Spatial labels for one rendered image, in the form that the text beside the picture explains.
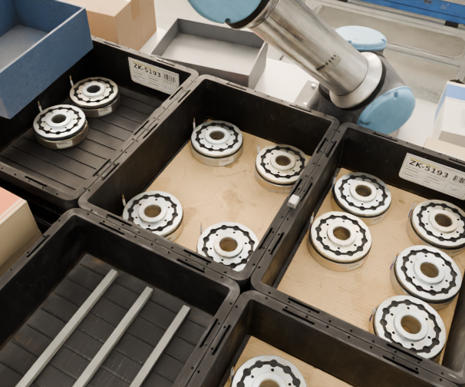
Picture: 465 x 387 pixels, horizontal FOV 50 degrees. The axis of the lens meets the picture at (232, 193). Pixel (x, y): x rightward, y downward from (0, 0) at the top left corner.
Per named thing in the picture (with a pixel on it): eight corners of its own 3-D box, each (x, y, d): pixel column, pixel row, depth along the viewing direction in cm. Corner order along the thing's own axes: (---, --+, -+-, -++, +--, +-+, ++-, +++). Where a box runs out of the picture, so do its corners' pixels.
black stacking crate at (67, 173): (93, 78, 118) (84, 35, 110) (202, 118, 109) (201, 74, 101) (-38, 186, 95) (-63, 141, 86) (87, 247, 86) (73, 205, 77)
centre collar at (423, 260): (414, 254, 80) (415, 253, 80) (446, 264, 79) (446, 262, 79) (410, 279, 77) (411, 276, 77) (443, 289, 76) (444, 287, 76)
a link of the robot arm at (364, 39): (359, 70, 118) (375, 15, 108) (382, 104, 109) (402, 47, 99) (311, 72, 116) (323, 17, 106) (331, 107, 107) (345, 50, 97)
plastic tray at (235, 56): (150, 71, 131) (147, 54, 127) (177, 33, 144) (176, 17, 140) (248, 91, 126) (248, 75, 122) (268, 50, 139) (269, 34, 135)
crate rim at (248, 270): (202, 81, 102) (202, 72, 101) (340, 129, 94) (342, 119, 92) (75, 213, 79) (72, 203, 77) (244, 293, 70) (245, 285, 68)
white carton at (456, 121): (435, 109, 131) (447, 81, 124) (483, 120, 129) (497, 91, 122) (428, 158, 119) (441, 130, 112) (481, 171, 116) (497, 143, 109)
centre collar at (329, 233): (333, 219, 85) (334, 216, 84) (360, 231, 83) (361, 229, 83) (321, 239, 82) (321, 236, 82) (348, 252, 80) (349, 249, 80)
